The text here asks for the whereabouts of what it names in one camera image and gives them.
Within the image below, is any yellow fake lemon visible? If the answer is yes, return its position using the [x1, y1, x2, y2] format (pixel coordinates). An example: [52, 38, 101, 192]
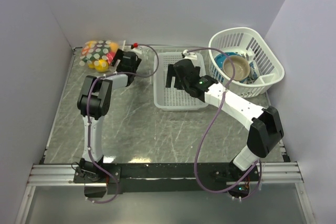
[88, 59, 109, 72]

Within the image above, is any polka dot zip bag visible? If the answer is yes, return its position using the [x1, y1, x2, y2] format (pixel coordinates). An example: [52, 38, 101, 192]
[79, 40, 126, 73]

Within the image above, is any green fake vegetable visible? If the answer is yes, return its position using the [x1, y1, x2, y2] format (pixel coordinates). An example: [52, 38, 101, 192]
[85, 40, 112, 61]

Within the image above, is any orange fake peach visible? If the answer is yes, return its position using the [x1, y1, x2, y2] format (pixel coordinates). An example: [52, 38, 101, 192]
[82, 40, 97, 51]

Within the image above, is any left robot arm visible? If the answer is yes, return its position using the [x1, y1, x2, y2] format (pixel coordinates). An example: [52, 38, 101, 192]
[77, 49, 141, 183]

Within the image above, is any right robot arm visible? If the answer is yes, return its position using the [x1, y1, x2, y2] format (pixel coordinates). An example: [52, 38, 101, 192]
[166, 59, 284, 181]

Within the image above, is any flat white perforated basket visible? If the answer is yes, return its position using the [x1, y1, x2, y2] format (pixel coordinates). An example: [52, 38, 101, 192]
[153, 51, 209, 112]

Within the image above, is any blue plate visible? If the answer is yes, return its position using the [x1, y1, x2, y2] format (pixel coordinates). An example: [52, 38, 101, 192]
[215, 52, 237, 71]

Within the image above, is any beige bowl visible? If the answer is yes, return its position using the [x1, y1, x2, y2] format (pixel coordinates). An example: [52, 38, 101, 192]
[223, 55, 250, 83]

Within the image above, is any white oval dish basket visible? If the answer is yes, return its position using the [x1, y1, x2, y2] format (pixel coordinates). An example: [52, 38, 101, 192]
[208, 27, 285, 98]

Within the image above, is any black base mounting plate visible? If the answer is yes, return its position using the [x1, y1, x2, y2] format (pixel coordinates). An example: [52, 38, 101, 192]
[73, 161, 259, 198]

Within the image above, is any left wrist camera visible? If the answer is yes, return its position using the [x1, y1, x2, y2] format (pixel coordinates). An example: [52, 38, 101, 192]
[130, 43, 143, 55]

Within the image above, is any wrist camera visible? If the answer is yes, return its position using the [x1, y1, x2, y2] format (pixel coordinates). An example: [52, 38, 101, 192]
[182, 49, 197, 61]
[130, 43, 143, 55]

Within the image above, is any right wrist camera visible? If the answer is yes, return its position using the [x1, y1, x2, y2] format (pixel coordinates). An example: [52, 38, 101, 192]
[182, 49, 197, 61]

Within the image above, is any aluminium frame rail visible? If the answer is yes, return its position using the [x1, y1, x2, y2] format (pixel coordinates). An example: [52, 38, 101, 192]
[27, 162, 304, 186]

